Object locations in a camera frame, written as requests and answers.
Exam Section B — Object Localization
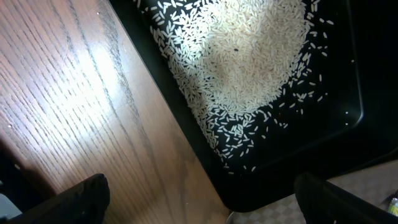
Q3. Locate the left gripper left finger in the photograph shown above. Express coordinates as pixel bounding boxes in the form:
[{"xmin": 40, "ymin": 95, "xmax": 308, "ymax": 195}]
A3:
[{"xmin": 6, "ymin": 174, "xmax": 110, "ymax": 224}]

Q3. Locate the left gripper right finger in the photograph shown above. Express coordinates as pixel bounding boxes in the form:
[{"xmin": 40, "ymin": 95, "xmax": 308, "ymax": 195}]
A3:
[{"xmin": 294, "ymin": 172, "xmax": 397, "ymax": 224}]

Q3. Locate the white rice pile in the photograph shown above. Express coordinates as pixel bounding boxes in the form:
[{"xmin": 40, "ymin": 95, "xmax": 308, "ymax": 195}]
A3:
[{"xmin": 133, "ymin": 0, "xmax": 335, "ymax": 175}]

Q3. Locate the black waste tray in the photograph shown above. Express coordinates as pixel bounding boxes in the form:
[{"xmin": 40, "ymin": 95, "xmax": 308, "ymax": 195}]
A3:
[{"xmin": 111, "ymin": 1, "xmax": 397, "ymax": 212}]

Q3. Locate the green snack wrapper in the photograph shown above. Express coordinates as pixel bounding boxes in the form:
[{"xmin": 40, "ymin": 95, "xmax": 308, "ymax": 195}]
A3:
[{"xmin": 387, "ymin": 198, "xmax": 398, "ymax": 217}]

